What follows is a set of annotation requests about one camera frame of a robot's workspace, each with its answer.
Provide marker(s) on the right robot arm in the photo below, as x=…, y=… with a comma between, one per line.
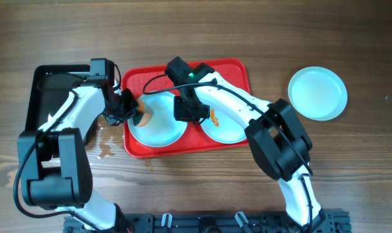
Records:
x=277, y=139

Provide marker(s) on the black water basin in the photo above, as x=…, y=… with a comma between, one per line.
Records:
x=52, y=100

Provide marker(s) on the red plastic tray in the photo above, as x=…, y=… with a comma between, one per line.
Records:
x=194, y=139

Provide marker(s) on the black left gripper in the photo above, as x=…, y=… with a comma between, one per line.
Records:
x=129, y=103

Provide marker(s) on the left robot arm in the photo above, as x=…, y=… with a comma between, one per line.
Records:
x=54, y=176

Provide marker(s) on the white plate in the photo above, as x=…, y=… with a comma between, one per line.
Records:
x=222, y=128
x=162, y=129
x=317, y=93

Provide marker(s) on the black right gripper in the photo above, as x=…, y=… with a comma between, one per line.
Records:
x=186, y=114

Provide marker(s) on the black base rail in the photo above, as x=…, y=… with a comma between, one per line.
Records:
x=268, y=222

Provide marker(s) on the orange green sponge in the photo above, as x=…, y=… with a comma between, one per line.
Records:
x=141, y=116

